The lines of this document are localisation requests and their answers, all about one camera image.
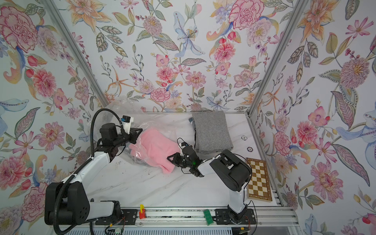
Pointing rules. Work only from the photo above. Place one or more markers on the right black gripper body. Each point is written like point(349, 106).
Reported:
point(183, 162)

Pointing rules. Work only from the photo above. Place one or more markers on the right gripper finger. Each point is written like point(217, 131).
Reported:
point(174, 157)
point(174, 162)

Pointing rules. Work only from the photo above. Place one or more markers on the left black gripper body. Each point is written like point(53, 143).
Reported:
point(123, 139)

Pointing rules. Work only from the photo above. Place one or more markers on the pink blanket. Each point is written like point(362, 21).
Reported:
point(153, 148)

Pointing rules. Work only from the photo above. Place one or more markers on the clear plastic vacuum bag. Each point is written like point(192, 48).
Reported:
point(125, 107)

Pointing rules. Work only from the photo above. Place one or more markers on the grey fuzzy blanket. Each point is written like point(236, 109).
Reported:
point(212, 132)

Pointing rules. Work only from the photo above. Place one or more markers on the black smiley knitted blanket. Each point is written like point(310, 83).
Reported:
point(195, 133)

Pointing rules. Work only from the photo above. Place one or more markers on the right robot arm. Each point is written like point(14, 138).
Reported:
point(231, 169)

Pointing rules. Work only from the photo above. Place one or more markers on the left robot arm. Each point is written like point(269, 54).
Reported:
point(67, 202)

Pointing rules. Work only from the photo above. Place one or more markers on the green block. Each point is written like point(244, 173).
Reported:
point(208, 218)

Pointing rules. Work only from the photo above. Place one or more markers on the red yellow clamp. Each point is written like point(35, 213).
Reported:
point(142, 212)

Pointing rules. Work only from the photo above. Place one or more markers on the wooden chessboard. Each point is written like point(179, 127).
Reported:
point(259, 186)

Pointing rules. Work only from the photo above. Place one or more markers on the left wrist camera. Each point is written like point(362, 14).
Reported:
point(126, 122)

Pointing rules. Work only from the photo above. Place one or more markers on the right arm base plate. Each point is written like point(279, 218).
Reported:
point(229, 217)

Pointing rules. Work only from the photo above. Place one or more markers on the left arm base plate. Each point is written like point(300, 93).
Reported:
point(126, 217)

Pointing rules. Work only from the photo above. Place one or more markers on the aluminium front rail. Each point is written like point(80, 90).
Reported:
point(191, 216)

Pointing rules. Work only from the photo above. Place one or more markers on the left aluminium corner post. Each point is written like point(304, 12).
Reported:
point(56, 17)

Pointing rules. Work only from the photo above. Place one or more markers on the aluminium corner post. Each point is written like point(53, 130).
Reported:
point(56, 17)
point(275, 59)

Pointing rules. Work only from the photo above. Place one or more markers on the right aluminium corner post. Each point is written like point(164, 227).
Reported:
point(275, 59)

